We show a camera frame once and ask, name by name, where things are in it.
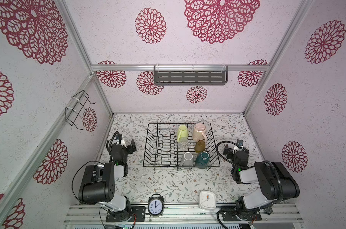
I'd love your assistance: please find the amber glass cup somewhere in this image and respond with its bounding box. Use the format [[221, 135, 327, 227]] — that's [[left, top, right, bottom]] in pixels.
[[194, 140, 206, 153]]

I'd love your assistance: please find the white square alarm clock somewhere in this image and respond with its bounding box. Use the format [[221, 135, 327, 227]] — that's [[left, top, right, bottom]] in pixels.
[[198, 190, 217, 211]]

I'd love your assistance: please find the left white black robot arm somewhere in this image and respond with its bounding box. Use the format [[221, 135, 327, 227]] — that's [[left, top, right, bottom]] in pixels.
[[74, 140, 137, 221]]

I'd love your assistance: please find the grey wall shelf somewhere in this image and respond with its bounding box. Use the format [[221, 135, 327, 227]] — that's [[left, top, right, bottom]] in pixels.
[[153, 65, 228, 86]]

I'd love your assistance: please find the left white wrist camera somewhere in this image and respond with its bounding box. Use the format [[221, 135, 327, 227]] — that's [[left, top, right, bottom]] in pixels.
[[116, 134, 127, 147]]

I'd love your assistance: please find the left black corrugated cable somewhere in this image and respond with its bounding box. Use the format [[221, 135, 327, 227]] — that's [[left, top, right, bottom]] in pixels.
[[106, 131, 123, 162]]

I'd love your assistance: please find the dark green cream mug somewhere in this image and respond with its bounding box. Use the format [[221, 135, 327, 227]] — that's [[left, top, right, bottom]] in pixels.
[[195, 151, 210, 168]]

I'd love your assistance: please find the pink iridescent mug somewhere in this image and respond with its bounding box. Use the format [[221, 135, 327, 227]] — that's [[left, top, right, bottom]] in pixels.
[[193, 123, 207, 142]]

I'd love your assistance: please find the grey ceramic mug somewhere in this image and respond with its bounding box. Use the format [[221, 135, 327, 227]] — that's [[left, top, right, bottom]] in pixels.
[[179, 152, 194, 167]]

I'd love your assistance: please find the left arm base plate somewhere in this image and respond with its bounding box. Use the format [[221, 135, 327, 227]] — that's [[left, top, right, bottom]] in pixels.
[[106, 206, 146, 223]]

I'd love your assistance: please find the black corrugated cable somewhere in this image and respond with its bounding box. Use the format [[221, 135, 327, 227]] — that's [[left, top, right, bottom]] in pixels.
[[215, 141, 284, 229], [106, 131, 123, 162]]

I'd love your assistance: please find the black wire dish rack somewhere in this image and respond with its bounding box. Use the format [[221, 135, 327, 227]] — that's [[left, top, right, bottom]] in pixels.
[[143, 122, 221, 170]]

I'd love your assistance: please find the clear glass cup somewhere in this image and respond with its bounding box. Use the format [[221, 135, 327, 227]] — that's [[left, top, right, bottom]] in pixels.
[[178, 137, 189, 152]]

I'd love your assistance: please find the black round alarm clock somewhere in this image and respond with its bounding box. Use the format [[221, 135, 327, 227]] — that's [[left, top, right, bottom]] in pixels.
[[147, 193, 164, 217]]

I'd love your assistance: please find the small black round knob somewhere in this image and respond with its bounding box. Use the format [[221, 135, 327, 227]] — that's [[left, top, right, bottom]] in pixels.
[[264, 207, 273, 215]]

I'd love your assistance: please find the right black corrugated cable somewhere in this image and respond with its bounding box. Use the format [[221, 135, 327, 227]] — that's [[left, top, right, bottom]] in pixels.
[[215, 141, 284, 229]]

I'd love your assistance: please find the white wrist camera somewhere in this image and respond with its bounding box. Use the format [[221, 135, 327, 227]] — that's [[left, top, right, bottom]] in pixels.
[[116, 134, 127, 147], [233, 139, 244, 154]]

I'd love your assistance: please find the green ceramic mug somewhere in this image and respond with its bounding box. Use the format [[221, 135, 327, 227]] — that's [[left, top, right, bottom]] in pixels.
[[177, 125, 188, 142]]

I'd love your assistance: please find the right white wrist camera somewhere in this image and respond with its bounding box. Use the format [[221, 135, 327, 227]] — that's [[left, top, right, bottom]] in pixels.
[[233, 139, 244, 154]]

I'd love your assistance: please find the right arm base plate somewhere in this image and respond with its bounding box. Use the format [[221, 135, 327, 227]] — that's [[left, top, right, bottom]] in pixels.
[[220, 206, 262, 221]]

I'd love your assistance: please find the black wire wall basket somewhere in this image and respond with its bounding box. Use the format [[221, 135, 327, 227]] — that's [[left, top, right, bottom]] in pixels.
[[64, 90, 96, 131]]

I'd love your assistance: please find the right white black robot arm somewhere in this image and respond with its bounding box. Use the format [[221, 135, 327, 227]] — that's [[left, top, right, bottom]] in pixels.
[[216, 141, 300, 212]]

